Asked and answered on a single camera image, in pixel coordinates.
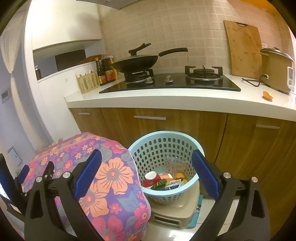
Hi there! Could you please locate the blue carton box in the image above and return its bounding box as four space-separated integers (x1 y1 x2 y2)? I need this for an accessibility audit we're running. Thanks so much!
161 179 184 191

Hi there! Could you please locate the orange peel piece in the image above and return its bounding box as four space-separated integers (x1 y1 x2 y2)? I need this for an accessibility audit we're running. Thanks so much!
174 172 188 184

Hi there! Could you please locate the wooden kitchen cabinet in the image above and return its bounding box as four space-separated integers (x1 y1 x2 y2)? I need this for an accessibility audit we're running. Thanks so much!
70 108 295 235

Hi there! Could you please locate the beige step stool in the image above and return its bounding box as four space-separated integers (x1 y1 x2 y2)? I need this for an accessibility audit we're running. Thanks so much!
148 181 200 228

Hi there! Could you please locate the floral cloth covered table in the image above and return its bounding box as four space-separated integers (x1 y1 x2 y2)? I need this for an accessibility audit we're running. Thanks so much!
32 133 151 240

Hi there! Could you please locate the light blue perforated basket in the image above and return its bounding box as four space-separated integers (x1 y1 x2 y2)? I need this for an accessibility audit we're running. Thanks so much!
128 131 204 205

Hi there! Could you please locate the woven utensil basket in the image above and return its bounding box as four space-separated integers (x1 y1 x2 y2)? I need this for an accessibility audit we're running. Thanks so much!
76 72 100 94

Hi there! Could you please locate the orange peel on counter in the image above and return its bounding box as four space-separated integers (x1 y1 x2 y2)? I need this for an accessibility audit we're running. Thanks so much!
262 91 273 101

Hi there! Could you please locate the dark soy sauce bottle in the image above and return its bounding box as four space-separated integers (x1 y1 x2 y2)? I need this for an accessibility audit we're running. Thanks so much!
95 57 107 86

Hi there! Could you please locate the red label sauce bottle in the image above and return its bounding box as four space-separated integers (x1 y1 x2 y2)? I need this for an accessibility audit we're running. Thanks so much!
101 54 118 83

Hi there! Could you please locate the beige rice cooker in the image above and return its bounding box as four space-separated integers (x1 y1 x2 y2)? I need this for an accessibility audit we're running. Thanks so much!
260 48 294 94

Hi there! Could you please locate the black glass gas stove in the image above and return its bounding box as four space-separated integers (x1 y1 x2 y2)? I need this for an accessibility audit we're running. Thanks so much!
100 66 241 93

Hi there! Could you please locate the wooden cutting board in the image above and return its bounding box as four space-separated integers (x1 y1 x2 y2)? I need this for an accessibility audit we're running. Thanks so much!
223 20 262 79

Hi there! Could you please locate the black rice cooker cable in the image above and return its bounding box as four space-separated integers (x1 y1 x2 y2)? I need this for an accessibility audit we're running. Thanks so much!
241 74 270 88

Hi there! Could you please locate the black wok with handle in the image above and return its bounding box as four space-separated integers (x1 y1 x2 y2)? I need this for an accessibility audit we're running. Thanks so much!
112 43 188 73

